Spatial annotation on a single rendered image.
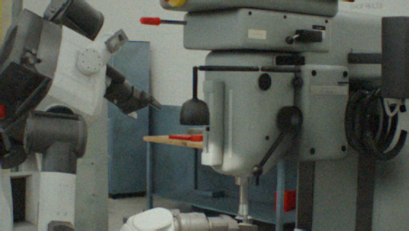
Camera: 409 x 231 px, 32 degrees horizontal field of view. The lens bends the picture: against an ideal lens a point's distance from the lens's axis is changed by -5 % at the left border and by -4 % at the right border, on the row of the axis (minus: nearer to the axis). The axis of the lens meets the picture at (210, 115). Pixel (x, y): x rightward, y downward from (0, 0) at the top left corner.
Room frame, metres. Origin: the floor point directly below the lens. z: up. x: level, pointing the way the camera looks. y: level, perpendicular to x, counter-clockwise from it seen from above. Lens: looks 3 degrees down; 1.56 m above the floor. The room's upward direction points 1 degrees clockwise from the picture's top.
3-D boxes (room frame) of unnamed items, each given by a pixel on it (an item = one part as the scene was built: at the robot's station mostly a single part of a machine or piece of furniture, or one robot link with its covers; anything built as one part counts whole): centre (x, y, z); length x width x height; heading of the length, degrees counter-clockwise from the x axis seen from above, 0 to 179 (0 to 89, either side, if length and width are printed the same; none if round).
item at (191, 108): (1.73, 0.04, 1.48); 0.07 x 0.07 x 0.06
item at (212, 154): (1.84, -0.01, 1.45); 0.04 x 0.04 x 0.21; 40
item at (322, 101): (2.04, -0.24, 1.47); 0.24 x 0.19 x 0.26; 40
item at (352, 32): (2.23, -0.48, 1.66); 0.80 x 0.23 x 0.20; 130
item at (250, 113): (1.91, -0.09, 1.47); 0.21 x 0.19 x 0.32; 40
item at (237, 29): (1.94, -0.12, 1.68); 0.34 x 0.24 x 0.10; 130
